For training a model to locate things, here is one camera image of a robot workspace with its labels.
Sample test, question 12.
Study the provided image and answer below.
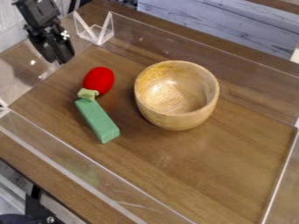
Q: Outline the green rectangular block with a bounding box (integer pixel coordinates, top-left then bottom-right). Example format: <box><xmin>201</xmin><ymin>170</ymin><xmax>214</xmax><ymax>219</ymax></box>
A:
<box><xmin>75</xmin><ymin>99</ymin><xmax>120</xmax><ymax>144</ymax></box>

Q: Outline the wooden bowl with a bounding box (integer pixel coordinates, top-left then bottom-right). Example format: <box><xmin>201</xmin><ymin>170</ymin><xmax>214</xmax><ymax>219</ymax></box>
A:
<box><xmin>135</xmin><ymin>60</ymin><xmax>221</xmax><ymax>131</ymax></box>

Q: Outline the red plush strawberry toy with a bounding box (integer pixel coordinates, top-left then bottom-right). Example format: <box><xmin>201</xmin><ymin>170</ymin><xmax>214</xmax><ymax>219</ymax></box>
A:
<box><xmin>78</xmin><ymin>66</ymin><xmax>115</xmax><ymax>101</ymax></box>

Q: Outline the clear acrylic tray wall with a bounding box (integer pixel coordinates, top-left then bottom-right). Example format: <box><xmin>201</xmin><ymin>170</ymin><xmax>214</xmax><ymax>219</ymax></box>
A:
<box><xmin>0</xmin><ymin>12</ymin><xmax>299</xmax><ymax>224</ymax></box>

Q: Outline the clear acrylic corner bracket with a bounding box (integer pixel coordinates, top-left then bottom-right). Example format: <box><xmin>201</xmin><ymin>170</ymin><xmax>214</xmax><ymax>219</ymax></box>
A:
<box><xmin>72</xmin><ymin>12</ymin><xmax>115</xmax><ymax>46</ymax></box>

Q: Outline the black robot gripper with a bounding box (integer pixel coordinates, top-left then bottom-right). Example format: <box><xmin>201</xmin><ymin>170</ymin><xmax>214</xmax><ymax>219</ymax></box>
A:
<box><xmin>14</xmin><ymin>0</ymin><xmax>75</xmax><ymax>63</ymax></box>

